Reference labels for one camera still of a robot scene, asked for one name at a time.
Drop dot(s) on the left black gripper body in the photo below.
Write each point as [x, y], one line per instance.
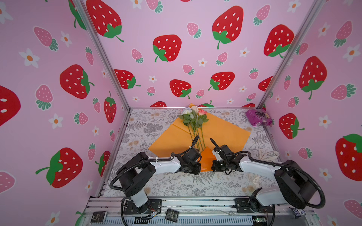
[194, 167]

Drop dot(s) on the aluminium front rail frame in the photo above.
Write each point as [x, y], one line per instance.
[196, 211]

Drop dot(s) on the right aluminium corner post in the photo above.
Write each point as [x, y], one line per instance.
[300, 35]

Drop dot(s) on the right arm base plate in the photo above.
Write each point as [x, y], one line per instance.
[247, 206]

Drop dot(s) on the white ribbon strip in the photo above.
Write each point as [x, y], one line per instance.
[256, 180]

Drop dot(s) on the purple snack packet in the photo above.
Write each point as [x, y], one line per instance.
[259, 117]

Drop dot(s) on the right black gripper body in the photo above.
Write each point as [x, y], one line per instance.
[219, 165]

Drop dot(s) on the black tag left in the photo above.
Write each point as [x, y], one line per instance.
[98, 217]

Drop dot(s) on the black tag middle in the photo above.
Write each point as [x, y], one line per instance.
[172, 215]

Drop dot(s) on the aluminium corner post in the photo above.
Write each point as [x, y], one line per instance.
[300, 35]
[81, 7]

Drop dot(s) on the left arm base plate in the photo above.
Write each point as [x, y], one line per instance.
[151, 206]

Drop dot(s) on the black tag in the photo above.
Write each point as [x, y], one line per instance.
[98, 217]
[172, 215]

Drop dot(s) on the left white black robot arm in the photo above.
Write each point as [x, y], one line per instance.
[132, 177]

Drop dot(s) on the left aluminium corner post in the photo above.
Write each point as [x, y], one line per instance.
[81, 7]

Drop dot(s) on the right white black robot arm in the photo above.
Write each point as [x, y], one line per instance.
[294, 186]

